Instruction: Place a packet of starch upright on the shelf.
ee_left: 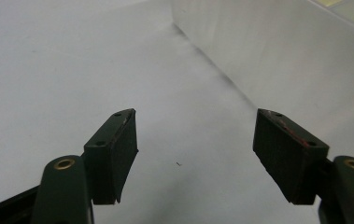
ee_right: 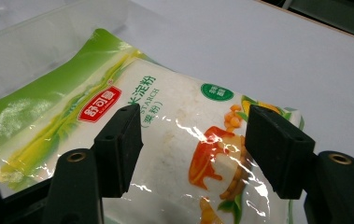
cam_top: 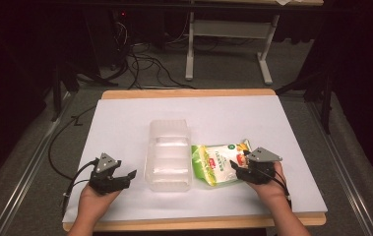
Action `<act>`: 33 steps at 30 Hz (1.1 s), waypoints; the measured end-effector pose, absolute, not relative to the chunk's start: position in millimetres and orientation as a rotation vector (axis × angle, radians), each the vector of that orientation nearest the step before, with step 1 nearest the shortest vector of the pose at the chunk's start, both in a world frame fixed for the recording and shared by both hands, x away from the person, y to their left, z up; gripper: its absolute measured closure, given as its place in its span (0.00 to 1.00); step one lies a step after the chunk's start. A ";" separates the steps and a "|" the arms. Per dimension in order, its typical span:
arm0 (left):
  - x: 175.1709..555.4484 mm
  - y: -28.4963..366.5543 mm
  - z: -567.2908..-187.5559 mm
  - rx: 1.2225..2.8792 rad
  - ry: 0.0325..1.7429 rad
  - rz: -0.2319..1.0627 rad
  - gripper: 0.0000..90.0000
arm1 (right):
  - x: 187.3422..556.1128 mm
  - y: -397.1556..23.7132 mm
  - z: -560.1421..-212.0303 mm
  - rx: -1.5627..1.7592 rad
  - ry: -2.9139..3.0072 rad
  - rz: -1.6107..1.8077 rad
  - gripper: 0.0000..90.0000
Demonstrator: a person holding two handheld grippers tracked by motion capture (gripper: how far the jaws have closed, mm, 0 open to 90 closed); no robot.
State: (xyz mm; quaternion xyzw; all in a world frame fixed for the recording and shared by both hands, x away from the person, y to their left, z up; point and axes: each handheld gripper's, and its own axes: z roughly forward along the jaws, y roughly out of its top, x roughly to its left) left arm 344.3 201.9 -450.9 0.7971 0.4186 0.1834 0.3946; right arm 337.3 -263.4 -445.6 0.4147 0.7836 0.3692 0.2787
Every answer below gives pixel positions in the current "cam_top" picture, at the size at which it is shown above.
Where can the clear plastic container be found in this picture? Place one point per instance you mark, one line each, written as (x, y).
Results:
(169, 157)

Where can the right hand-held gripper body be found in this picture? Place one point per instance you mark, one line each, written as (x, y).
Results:
(262, 164)

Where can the white metal desk frame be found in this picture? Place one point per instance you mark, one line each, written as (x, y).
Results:
(230, 29)

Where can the person's right hand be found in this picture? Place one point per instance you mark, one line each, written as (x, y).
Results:
(272, 188)

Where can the green and white snack bag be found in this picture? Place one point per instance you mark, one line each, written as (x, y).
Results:
(218, 164)

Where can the black tripod stand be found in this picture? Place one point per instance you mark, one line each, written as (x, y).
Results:
(318, 85)
(62, 82)

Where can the person's left hand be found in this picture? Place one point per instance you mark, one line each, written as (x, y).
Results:
(92, 200)

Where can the wooden table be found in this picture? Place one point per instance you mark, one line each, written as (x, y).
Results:
(187, 93)

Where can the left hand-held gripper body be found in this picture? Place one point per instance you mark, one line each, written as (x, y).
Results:
(103, 178)

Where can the white table mat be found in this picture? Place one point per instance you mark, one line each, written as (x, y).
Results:
(207, 111)

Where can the metal floor rail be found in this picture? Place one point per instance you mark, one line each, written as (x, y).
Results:
(344, 164)
(26, 177)

